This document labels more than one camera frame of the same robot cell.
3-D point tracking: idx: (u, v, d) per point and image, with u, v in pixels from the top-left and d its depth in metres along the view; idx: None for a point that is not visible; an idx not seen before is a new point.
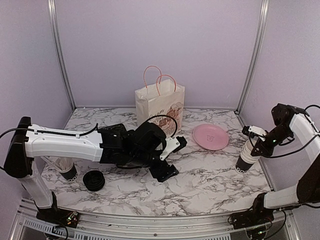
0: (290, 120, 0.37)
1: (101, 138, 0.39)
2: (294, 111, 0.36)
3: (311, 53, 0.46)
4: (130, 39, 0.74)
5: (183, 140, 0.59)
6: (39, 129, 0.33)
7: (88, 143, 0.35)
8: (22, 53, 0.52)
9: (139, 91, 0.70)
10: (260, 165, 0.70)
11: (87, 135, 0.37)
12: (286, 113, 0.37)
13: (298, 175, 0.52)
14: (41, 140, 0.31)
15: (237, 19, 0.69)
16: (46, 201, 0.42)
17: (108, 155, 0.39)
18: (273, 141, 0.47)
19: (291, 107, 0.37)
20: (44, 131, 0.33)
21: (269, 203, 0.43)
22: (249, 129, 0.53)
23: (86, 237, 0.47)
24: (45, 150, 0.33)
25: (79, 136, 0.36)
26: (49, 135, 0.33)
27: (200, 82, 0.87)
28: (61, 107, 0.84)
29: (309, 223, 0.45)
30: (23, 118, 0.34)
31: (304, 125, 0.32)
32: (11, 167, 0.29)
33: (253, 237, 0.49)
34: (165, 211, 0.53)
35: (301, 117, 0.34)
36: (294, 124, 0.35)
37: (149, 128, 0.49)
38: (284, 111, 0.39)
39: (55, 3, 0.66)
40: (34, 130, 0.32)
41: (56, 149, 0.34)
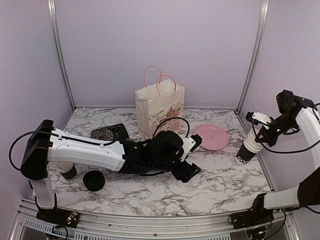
0: (297, 113, 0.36)
1: (119, 148, 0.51)
2: (302, 102, 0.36)
3: (311, 52, 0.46)
4: (130, 39, 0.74)
5: (199, 138, 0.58)
6: (63, 135, 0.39)
7: (109, 152, 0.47)
8: (22, 52, 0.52)
9: (139, 91, 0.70)
10: (260, 165, 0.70)
11: (109, 145, 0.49)
12: (293, 105, 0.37)
13: (298, 177, 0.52)
14: (66, 146, 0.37)
15: (237, 19, 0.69)
16: (50, 203, 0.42)
17: (129, 165, 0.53)
18: (278, 130, 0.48)
19: (299, 98, 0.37)
20: (68, 138, 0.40)
21: (269, 204, 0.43)
22: (253, 116, 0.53)
23: (86, 237, 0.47)
24: (68, 156, 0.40)
25: (103, 146, 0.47)
26: (74, 142, 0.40)
27: (200, 82, 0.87)
28: (61, 107, 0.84)
29: (309, 223, 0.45)
30: (44, 121, 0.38)
31: (310, 122, 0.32)
32: (30, 167, 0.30)
33: (253, 237, 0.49)
34: (165, 211, 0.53)
35: (309, 113, 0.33)
36: (301, 119, 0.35)
37: (165, 137, 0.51)
38: (291, 101, 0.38)
39: (55, 3, 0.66)
40: (58, 135, 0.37)
41: (79, 156, 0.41)
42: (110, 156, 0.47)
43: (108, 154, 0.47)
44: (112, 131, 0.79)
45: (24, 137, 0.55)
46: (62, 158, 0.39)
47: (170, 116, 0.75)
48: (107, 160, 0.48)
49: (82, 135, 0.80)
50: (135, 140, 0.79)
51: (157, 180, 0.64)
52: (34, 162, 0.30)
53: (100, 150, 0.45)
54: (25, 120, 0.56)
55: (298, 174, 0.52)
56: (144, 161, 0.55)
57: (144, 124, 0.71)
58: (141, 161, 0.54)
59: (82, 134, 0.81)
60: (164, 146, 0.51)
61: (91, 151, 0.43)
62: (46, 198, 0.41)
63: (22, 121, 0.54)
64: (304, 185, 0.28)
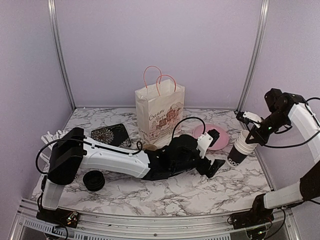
0: (290, 109, 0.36)
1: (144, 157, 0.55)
2: (292, 98, 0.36)
3: (311, 52, 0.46)
4: (130, 39, 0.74)
5: (216, 133, 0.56)
6: (96, 144, 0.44)
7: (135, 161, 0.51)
8: (22, 52, 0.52)
9: (139, 91, 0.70)
10: (259, 164, 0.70)
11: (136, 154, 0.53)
12: (285, 102, 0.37)
13: (299, 173, 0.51)
14: (99, 155, 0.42)
15: (237, 19, 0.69)
16: (54, 203, 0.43)
17: (151, 174, 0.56)
18: (269, 128, 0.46)
19: (289, 95, 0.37)
20: (100, 146, 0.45)
21: (269, 204, 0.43)
22: (244, 115, 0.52)
23: (86, 237, 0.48)
24: (99, 163, 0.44)
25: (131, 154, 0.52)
26: (106, 151, 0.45)
27: (200, 82, 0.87)
28: (61, 107, 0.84)
29: (309, 223, 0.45)
30: (75, 129, 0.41)
31: (304, 117, 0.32)
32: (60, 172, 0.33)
33: (253, 237, 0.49)
34: (165, 211, 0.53)
35: (300, 108, 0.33)
36: (293, 114, 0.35)
37: (178, 143, 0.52)
38: (281, 98, 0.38)
39: (55, 3, 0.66)
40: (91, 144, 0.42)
41: (108, 163, 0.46)
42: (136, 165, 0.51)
43: (135, 163, 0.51)
44: (112, 131, 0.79)
45: (24, 137, 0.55)
46: (94, 166, 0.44)
47: (170, 116, 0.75)
48: (133, 169, 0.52)
49: None
50: (135, 140, 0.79)
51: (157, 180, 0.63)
52: (65, 167, 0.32)
53: (128, 159, 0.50)
54: (25, 120, 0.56)
55: (297, 173, 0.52)
56: (164, 167, 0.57)
57: (144, 124, 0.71)
58: (160, 167, 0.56)
59: None
60: (179, 151, 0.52)
61: (120, 160, 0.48)
62: (51, 198, 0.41)
63: (22, 121, 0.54)
64: (305, 184, 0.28)
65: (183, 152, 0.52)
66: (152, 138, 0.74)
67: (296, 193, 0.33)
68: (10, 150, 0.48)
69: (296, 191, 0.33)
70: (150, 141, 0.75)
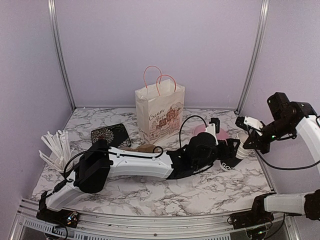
0: (298, 122, 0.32)
1: (168, 159, 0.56)
2: (302, 108, 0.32)
3: (311, 52, 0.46)
4: (130, 39, 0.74)
5: (218, 122, 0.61)
6: (120, 152, 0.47)
7: (161, 164, 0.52)
8: (22, 52, 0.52)
9: (139, 91, 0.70)
10: (259, 164, 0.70)
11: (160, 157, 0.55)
12: (293, 112, 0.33)
13: (299, 177, 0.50)
14: (125, 163, 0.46)
15: (237, 19, 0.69)
16: (59, 206, 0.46)
17: (175, 174, 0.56)
18: (272, 137, 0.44)
19: (298, 104, 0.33)
20: (124, 154, 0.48)
21: (270, 207, 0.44)
22: (245, 122, 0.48)
23: (86, 237, 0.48)
24: (125, 169, 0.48)
25: (155, 158, 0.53)
26: (130, 158, 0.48)
27: (200, 82, 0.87)
28: (61, 107, 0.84)
29: (306, 223, 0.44)
30: (99, 141, 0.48)
31: (311, 128, 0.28)
32: (92, 181, 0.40)
33: (253, 237, 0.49)
34: (165, 211, 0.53)
35: (309, 122, 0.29)
36: (302, 128, 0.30)
37: (197, 142, 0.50)
38: (290, 107, 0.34)
39: (55, 3, 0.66)
40: (117, 154, 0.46)
41: (134, 168, 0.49)
42: (161, 167, 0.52)
43: (160, 166, 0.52)
44: (112, 131, 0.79)
45: (24, 137, 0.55)
46: (121, 171, 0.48)
47: (170, 116, 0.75)
48: (158, 172, 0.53)
49: (82, 135, 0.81)
50: (135, 140, 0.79)
51: (157, 180, 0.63)
52: (96, 177, 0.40)
53: (152, 163, 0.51)
54: (25, 120, 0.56)
55: (298, 177, 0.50)
56: (187, 166, 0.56)
57: (144, 124, 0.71)
58: (184, 166, 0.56)
59: (82, 134, 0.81)
60: (199, 150, 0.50)
61: (145, 163, 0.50)
62: (59, 201, 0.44)
63: (21, 120, 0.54)
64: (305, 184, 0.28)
65: (203, 150, 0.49)
66: (152, 138, 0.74)
67: (299, 207, 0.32)
68: (9, 150, 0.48)
69: (300, 206, 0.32)
70: (150, 141, 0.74)
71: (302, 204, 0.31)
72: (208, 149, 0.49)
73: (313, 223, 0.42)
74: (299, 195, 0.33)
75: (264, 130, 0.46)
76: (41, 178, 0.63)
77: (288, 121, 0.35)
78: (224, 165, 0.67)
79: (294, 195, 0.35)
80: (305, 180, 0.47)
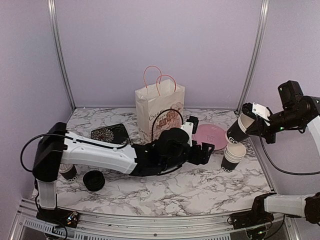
0: (310, 120, 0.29)
1: (132, 152, 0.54)
2: (317, 105, 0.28)
3: (311, 52, 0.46)
4: (130, 39, 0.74)
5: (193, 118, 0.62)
6: (78, 139, 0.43)
7: (122, 156, 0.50)
8: (22, 53, 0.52)
9: (139, 91, 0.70)
10: (260, 164, 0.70)
11: (123, 149, 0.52)
12: (307, 108, 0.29)
13: (298, 177, 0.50)
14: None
15: (237, 19, 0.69)
16: (52, 201, 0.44)
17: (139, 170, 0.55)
18: (280, 128, 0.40)
19: (314, 100, 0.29)
20: (83, 141, 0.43)
21: (270, 208, 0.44)
22: (254, 111, 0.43)
23: (86, 237, 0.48)
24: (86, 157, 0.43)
25: (116, 149, 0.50)
26: (91, 146, 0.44)
27: (200, 82, 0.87)
28: (61, 107, 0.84)
29: (307, 224, 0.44)
30: (56, 124, 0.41)
31: None
32: (43, 167, 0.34)
33: (253, 237, 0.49)
34: (165, 211, 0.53)
35: None
36: (313, 126, 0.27)
37: (169, 137, 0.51)
38: (303, 101, 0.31)
39: (55, 3, 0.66)
40: (73, 139, 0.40)
41: (92, 158, 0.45)
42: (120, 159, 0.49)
43: (120, 158, 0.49)
44: (112, 131, 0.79)
45: (24, 137, 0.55)
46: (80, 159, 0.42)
47: (170, 117, 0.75)
48: (116, 164, 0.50)
49: (82, 135, 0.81)
50: (135, 140, 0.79)
51: (157, 180, 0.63)
52: (48, 162, 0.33)
53: (112, 154, 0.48)
54: (25, 120, 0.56)
55: (298, 176, 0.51)
56: (154, 162, 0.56)
57: (144, 124, 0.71)
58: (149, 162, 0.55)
59: (82, 134, 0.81)
60: (170, 144, 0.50)
61: (104, 153, 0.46)
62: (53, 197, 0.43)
63: (22, 120, 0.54)
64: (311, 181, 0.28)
65: (174, 146, 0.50)
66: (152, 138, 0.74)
67: (299, 209, 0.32)
68: (10, 150, 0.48)
69: (300, 210, 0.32)
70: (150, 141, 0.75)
71: (302, 207, 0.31)
72: (179, 146, 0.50)
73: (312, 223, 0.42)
74: (299, 197, 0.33)
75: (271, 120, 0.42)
76: None
77: (300, 116, 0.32)
78: (223, 169, 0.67)
79: (294, 198, 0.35)
80: (305, 180, 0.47)
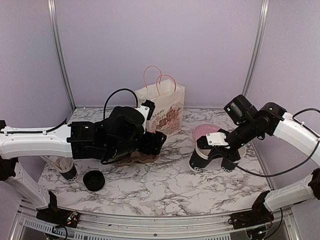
0: (274, 128, 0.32)
1: (70, 130, 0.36)
2: (272, 113, 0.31)
3: (311, 52, 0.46)
4: (130, 39, 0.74)
5: (151, 103, 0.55)
6: (9, 130, 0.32)
7: (56, 139, 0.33)
8: (22, 53, 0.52)
9: (139, 91, 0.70)
10: (260, 164, 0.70)
11: (55, 130, 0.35)
12: (266, 121, 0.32)
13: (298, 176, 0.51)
14: (50, 140, 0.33)
15: (237, 19, 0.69)
16: (41, 201, 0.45)
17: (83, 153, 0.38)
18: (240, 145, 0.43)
19: (267, 111, 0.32)
20: (14, 132, 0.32)
21: (271, 203, 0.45)
22: (210, 143, 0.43)
23: (86, 237, 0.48)
24: (29, 149, 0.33)
25: (47, 132, 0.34)
26: (25, 135, 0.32)
27: (200, 82, 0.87)
28: (61, 107, 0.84)
29: (307, 224, 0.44)
30: None
31: (295, 128, 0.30)
32: None
33: (254, 237, 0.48)
34: (165, 211, 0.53)
35: (289, 123, 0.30)
36: (281, 131, 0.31)
37: (121, 112, 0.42)
38: (261, 118, 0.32)
39: (55, 3, 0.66)
40: (4, 132, 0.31)
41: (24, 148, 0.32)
42: (56, 143, 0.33)
43: (51, 141, 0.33)
44: None
45: None
46: (20, 153, 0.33)
47: (170, 117, 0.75)
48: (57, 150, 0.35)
49: None
50: None
51: (157, 180, 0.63)
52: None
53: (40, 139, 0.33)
54: (25, 120, 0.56)
55: (297, 175, 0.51)
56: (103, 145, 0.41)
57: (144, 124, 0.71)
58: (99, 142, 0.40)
59: None
60: (121, 126, 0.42)
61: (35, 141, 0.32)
62: (37, 198, 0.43)
63: (21, 121, 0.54)
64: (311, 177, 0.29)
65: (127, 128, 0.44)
66: None
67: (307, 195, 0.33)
68: None
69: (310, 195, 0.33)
70: None
71: (310, 192, 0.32)
72: (131, 128, 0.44)
73: (312, 222, 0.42)
74: (299, 185, 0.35)
75: (229, 141, 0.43)
76: (41, 178, 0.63)
77: (260, 130, 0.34)
78: (223, 169, 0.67)
79: (295, 186, 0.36)
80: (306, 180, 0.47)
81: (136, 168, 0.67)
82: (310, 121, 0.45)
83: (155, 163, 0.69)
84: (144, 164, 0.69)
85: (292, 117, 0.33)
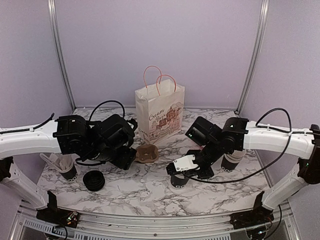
0: (243, 142, 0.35)
1: (55, 125, 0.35)
2: (233, 131, 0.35)
3: (310, 52, 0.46)
4: (130, 39, 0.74)
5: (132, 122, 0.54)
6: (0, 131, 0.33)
7: (42, 135, 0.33)
8: (21, 53, 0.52)
9: (139, 91, 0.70)
10: (260, 164, 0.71)
11: (43, 126, 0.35)
12: (231, 140, 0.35)
13: None
14: (36, 137, 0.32)
15: (237, 19, 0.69)
16: (39, 201, 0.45)
17: (70, 146, 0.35)
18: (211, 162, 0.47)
19: (228, 131, 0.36)
20: (3, 132, 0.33)
21: (268, 201, 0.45)
22: (178, 169, 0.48)
23: (86, 237, 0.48)
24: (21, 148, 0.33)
25: (33, 129, 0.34)
26: (13, 134, 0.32)
27: (200, 83, 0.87)
28: (61, 107, 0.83)
29: (307, 224, 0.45)
30: None
31: (260, 135, 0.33)
32: None
33: (253, 237, 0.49)
34: (165, 211, 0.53)
35: (253, 134, 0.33)
36: (251, 142, 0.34)
37: (121, 121, 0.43)
38: (226, 139, 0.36)
39: (55, 3, 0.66)
40: None
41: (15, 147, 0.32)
42: (41, 139, 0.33)
43: (37, 137, 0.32)
44: None
45: None
46: (9, 152, 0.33)
47: (170, 117, 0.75)
48: (46, 146, 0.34)
49: None
50: (135, 140, 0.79)
51: (157, 180, 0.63)
52: None
53: (26, 137, 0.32)
54: (26, 119, 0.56)
55: None
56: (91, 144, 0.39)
57: (144, 124, 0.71)
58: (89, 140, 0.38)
59: None
60: (114, 135, 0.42)
61: (22, 139, 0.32)
62: (34, 198, 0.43)
63: (22, 120, 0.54)
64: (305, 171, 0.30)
65: (119, 136, 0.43)
66: (152, 138, 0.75)
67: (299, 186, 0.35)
68: None
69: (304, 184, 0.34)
70: (150, 141, 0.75)
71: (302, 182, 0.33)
72: (122, 138, 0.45)
73: (312, 221, 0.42)
74: (290, 178, 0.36)
75: (199, 162, 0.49)
76: (41, 178, 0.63)
77: (231, 148, 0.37)
78: (224, 169, 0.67)
79: (286, 181, 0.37)
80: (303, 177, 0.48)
81: (136, 168, 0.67)
82: (310, 122, 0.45)
83: (155, 163, 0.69)
84: (144, 164, 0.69)
85: (254, 124, 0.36)
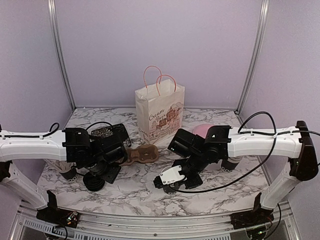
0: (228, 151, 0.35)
1: (65, 136, 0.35)
2: (215, 141, 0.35)
3: (310, 51, 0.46)
4: (130, 38, 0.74)
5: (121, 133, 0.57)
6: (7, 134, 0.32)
7: (52, 143, 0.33)
8: (21, 53, 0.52)
9: (139, 91, 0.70)
10: (259, 165, 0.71)
11: (52, 134, 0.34)
12: (215, 150, 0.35)
13: None
14: (46, 144, 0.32)
15: (237, 19, 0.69)
16: (39, 200, 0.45)
17: (74, 157, 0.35)
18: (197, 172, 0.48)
19: (210, 141, 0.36)
20: (11, 135, 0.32)
21: (267, 203, 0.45)
22: (164, 183, 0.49)
23: (86, 237, 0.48)
24: (27, 152, 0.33)
25: (43, 137, 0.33)
26: (22, 139, 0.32)
27: (200, 82, 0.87)
28: (61, 107, 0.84)
29: (307, 225, 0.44)
30: None
31: (244, 141, 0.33)
32: None
33: (254, 237, 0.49)
34: (165, 211, 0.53)
35: (236, 141, 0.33)
36: (235, 150, 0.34)
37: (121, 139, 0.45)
38: (210, 151, 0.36)
39: (55, 3, 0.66)
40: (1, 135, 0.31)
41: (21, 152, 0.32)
42: (51, 148, 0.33)
43: (47, 146, 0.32)
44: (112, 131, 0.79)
45: None
46: (14, 156, 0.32)
47: (170, 117, 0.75)
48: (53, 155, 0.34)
49: None
50: (135, 140, 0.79)
51: None
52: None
53: (36, 143, 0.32)
54: (25, 119, 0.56)
55: None
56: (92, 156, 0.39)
57: (144, 124, 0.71)
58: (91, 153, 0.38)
59: None
60: (114, 151, 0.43)
61: (31, 145, 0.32)
62: (35, 198, 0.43)
63: (21, 120, 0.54)
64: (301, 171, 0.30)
65: (117, 152, 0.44)
66: (152, 138, 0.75)
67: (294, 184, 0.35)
68: None
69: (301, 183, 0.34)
70: (150, 141, 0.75)
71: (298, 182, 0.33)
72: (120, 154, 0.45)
73: (312, 221, 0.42)
74: (283, 177, 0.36)
75: (186, 171, 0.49)
76: (41, 179, 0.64)
77: (216, 158, 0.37)
78: (224, 169, 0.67)
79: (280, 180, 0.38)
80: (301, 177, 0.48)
81: (136, 168, 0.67)
82: (309, 122, 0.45)
83: (155, 163, 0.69)
84: (144, 164, 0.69)
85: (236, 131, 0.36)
